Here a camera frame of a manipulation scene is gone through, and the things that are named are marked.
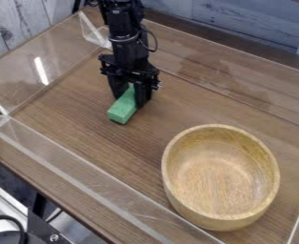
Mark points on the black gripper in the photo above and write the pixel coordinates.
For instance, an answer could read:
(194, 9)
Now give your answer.
(127, 66)

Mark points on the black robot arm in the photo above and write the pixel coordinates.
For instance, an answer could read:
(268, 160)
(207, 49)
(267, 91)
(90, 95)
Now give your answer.
(123, 16)

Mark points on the brown wooden bowl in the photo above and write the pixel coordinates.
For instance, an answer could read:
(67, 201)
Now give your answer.
(222, 176)

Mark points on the green rectangular block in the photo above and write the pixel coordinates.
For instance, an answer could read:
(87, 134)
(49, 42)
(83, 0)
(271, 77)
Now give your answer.
(124, 107)

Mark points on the clear acrylic corner bracket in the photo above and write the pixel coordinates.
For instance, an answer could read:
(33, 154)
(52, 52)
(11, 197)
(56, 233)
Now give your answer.
(94, 34)

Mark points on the black metal bracket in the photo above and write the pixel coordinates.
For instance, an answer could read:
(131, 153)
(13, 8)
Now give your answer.
(41, 233)

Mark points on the clear acrylic enclosure wall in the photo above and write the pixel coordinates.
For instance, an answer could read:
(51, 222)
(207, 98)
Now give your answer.
(99, 168)

